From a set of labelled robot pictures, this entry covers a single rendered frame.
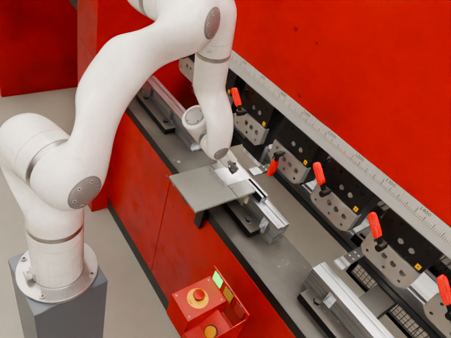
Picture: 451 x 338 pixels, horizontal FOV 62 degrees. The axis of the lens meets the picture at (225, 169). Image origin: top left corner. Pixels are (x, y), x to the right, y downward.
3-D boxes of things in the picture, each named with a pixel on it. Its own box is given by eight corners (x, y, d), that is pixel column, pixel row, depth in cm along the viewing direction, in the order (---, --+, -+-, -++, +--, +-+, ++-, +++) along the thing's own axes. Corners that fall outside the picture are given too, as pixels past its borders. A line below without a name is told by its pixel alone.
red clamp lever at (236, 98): (231, 87, 123) (239, 115, 123) (241, 86, 126) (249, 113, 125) (228, 88, 125) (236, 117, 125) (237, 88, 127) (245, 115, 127)
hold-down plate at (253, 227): (204, 184, 151) (205, 178, 149) (215, 180, 154) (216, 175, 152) (247, 238, 135) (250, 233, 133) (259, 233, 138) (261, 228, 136)
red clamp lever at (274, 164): (264, 174, 120) (274, 151, 114) (273, 172, 122) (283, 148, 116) (268, 178, 119) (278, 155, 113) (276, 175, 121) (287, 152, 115)
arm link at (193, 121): (229, 141, 115) (215, 122, 120) (214, 118, 104) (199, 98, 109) (207, 157, 115) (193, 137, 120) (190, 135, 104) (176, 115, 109)
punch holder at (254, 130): (232, 123, 134) (245, 82, 123) (249, 119, 139) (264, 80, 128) (257, 148, 126) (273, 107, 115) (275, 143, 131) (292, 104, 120)
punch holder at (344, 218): (307, 198, 113) (330, 157, 102) (325, 191, 117) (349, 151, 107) (343, 235, 105) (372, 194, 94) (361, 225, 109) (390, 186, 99)
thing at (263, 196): (228, 168, 147) (230, 162, 145) (234, 166, 149) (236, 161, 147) (259, 202, 136) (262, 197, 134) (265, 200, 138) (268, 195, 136)
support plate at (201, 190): (168, 178, 131) (168, 176, 131) (227, 161, 146) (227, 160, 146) (194, 213, 122) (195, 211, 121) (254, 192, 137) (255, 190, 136)
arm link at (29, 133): (45, 253, 77) (37, 167, 62) (-4, 201, 83) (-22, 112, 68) (95, 224, 85) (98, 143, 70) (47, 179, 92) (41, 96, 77)
